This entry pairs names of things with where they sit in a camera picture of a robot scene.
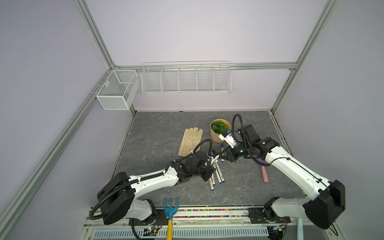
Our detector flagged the white wire wall basket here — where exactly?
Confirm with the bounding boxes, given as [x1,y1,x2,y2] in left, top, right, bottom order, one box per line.
[142,61,232,94]

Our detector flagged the blue garden fork yellow handle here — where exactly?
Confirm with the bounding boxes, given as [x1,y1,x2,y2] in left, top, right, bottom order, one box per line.
[164,198,179,240]

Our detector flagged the pink eraser stick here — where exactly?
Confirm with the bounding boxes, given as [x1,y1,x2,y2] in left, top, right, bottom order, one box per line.
[262,166,269,183]

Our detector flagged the purple object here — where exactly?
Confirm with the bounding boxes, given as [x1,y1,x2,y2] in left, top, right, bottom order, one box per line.
[258,159,270,166]

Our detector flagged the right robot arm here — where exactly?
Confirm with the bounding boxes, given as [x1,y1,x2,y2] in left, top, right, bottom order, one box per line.
[219,123,346,229]

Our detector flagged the cream fabric glove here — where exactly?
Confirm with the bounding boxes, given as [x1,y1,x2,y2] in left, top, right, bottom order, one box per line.
[178,127,204,157]

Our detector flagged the tan pot green plant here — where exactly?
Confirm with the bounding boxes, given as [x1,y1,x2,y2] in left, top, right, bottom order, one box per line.
[211,119,232,144]

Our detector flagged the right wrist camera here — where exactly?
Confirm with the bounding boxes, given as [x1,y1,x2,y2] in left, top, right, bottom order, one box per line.
[219,130,237,149]

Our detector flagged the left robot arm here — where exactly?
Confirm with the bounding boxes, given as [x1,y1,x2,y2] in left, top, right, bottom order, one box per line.
[88,147,219,225]

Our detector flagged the light blue garden trowel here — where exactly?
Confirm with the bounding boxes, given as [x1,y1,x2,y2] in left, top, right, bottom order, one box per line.
[297,218,304,240]

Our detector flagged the white mesh box basket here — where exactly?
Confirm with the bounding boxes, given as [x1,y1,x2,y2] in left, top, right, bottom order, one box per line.
[97,70,140,111]

